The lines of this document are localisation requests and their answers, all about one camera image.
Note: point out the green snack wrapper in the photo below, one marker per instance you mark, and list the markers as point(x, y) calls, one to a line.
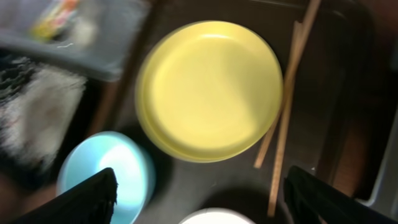
point(55, 19)

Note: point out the blue bowl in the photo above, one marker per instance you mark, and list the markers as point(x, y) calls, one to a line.
point(132, 166)

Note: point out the pink bowl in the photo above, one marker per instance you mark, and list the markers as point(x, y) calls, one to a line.
point(216, 216)

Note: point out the white tissue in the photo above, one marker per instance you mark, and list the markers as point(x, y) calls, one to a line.
point(84, 30)

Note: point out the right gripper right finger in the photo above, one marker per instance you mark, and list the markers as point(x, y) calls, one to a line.
point(310, 200)

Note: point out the black waste tray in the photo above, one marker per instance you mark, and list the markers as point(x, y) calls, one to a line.
point(14, 75)

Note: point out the clear plastic bin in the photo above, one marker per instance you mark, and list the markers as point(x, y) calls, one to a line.
point(119, 23)

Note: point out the yellow plate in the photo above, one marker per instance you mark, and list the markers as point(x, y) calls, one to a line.
point(208, 91)

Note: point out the pile of rice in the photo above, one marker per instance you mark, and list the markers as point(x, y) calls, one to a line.
point(34, 121)

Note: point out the grey dishwasher rack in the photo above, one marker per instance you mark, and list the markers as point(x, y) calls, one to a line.
point(378, 189)

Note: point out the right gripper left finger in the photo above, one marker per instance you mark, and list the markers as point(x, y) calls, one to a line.
point(91, 201)

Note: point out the wooden chopstick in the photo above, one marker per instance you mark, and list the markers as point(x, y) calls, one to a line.
point(307, 22)
point(294, 59)

